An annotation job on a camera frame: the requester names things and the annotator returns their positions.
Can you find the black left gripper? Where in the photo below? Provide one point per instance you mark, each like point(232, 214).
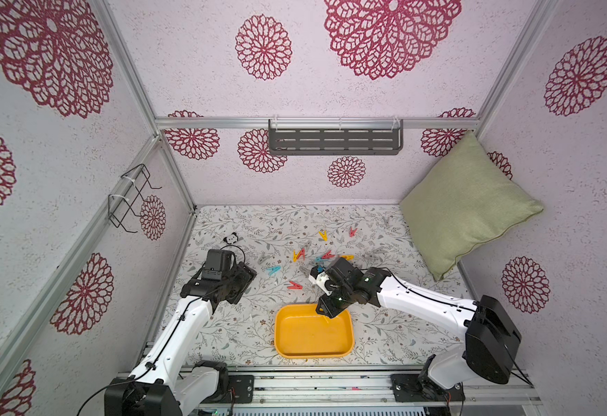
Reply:
point(246, 275)

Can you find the grey wall shelf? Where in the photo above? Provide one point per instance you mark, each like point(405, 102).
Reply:
point(314, 141)

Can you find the teal clothespin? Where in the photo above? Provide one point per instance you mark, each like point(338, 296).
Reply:
point(273, 270)

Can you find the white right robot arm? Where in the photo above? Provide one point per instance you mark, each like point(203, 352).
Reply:
point(489, 338)

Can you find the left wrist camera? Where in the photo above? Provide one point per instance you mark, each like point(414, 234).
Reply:
point(217, 265)

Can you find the green square pillow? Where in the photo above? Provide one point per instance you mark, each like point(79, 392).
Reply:
point(464, 202)

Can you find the yellow plastic storage tray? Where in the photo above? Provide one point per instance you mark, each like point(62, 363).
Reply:
point(301, 333)

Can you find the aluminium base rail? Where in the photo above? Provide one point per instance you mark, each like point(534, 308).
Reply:
point(391, 386)

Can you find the red clothespin near tray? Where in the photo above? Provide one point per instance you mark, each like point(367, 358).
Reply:
point(294, 286)

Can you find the black wire wall rack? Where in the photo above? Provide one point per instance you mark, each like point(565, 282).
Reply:
point(122, 204)

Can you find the black white panda toy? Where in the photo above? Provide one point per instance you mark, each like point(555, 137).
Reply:
point(232, 238)

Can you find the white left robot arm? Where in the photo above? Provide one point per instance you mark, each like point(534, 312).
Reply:
point(154, 387)

